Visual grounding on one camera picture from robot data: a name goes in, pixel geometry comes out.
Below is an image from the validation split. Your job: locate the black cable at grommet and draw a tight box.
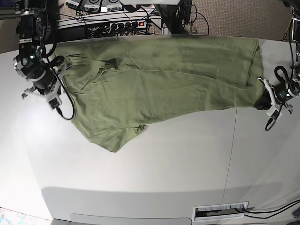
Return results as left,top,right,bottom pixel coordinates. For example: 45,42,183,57
243,199,300,219

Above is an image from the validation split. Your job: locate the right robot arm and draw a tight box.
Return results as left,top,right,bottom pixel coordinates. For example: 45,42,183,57
13,0,71,105

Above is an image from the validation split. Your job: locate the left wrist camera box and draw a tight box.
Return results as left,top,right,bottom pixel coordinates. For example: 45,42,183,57
267,107,282,119

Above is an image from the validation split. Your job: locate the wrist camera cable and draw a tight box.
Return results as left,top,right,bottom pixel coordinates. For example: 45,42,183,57
45,55,75,120
264,65,296,132

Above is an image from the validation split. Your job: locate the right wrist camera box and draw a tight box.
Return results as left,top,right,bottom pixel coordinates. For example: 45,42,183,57
48,96,62,110

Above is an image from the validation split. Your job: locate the black foot pedal left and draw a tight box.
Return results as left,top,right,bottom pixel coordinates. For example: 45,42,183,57
65,0,82,9

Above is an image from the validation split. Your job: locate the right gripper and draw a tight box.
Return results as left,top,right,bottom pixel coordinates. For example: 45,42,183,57
22,62,72,101

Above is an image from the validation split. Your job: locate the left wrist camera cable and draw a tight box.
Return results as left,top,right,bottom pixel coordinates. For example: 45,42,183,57
264,65,296,132

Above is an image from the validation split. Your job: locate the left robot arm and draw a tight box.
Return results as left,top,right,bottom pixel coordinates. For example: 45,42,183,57
255,0,300,120

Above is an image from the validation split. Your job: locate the black foot pedal middle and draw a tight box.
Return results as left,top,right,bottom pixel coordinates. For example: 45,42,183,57
84,4,100,12

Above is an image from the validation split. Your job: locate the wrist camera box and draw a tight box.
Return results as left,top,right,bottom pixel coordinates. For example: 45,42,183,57
267,107,282,119
48,96,62,110

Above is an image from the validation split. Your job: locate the table cable grommet slot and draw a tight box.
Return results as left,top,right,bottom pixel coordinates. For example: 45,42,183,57
192,202,249,222

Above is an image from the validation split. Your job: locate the white desk frame with cables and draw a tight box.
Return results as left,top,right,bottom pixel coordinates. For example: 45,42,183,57
56,0,211,40

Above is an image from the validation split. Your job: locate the green T-shirt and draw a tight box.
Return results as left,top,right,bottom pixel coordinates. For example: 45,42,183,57
55,36,263,152

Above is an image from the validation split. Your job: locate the yellow cable on floor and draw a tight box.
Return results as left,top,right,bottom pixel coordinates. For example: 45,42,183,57
282,18,296,42

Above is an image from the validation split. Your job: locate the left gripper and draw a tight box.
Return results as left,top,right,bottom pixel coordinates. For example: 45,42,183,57
254,76,294,114

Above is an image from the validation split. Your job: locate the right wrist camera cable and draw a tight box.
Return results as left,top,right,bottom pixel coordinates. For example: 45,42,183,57
45,55,75,120

